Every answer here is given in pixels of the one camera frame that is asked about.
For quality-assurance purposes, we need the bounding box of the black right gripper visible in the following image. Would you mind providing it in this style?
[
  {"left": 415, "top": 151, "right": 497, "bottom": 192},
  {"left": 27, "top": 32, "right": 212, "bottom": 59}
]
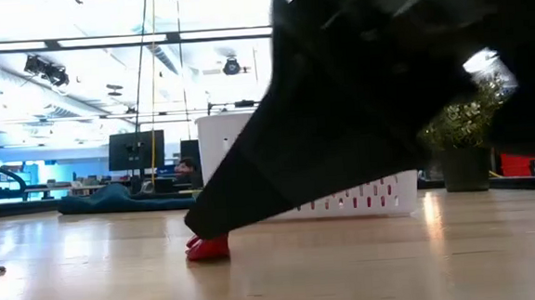
[{"left": 262, "top": 0, "right": 506, "bottom": 169}]

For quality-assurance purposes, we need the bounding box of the red toy chili with stem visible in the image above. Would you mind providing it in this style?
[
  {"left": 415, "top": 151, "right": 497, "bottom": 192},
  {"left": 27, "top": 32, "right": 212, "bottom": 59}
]
[{"left": 183, "top": 232, "right": 232, "bottom": 263}]

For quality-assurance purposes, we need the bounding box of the white perforated plastic basket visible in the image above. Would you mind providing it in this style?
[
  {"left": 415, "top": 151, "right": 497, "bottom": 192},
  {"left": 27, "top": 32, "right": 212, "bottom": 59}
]
[{"left": 194, "top": 102, "right": 422, "bottom": 229}]

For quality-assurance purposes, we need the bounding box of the person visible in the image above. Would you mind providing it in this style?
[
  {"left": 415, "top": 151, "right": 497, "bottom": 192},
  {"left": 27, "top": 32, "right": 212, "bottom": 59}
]
[{"left": 153, "top": 156, "right": 205, "bottom": 194}]

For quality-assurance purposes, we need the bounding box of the small black background monitor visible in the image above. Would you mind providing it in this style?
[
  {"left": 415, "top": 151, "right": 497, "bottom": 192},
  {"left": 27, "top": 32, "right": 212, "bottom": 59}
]
[{"left": 178, "top": 138, "right": 202, "bottom": 168}]

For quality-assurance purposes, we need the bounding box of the green artificial potted plant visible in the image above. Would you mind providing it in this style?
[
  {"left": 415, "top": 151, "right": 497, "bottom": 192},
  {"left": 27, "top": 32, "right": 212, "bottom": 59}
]
[{"left": 412, "top": 72, "right": 517, "bottom": 196}]

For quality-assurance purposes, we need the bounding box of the navy blue folded cloth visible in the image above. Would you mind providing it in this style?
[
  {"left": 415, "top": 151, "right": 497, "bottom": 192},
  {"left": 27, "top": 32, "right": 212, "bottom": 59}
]
[{"left": 56, "top": 177, "right": 198, "bottom": 217}]

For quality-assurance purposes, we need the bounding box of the black overhead light beam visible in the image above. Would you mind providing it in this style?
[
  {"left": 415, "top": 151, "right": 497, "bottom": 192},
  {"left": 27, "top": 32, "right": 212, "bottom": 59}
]
[{"left": 0, "top": 24, "right": 275, "bottom": 56}]

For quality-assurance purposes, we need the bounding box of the red metal cart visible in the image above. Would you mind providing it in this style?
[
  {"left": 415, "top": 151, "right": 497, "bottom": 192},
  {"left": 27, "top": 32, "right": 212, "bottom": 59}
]
[{"left": 498, "top": 150, "right": 535, "bottom": 179}]

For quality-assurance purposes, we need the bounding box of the black overhead camera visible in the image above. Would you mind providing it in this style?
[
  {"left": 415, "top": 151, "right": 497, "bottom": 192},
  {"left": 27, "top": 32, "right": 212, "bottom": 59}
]
[{"left": 222, "top": 55, "right": 242, "bottom": 77}]

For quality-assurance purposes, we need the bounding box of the thin dark hanging cable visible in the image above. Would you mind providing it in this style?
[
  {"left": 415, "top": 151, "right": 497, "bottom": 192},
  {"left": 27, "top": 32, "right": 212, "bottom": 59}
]
[{"left": 175, "top": 0, "right": 191, "bottom": 140}]

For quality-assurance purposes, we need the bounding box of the black hanging cable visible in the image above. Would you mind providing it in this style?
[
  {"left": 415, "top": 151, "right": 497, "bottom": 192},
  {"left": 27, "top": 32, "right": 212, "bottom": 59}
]
[{"left": 126, "top": 0, "right": 157, "bottom": 133}]

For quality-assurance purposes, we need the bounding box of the black aluminium table frame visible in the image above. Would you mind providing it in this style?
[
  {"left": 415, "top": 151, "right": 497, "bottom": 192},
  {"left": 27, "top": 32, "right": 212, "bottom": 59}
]
[{"left": 0, "top": 169, "right": 535, "bottom": 227}]

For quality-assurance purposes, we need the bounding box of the black mounted device with cable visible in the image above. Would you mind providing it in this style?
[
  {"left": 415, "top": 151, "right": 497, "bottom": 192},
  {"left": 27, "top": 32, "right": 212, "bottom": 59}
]
[{"left": 21, "top": 51, "right": 71, "bottom": 90}]

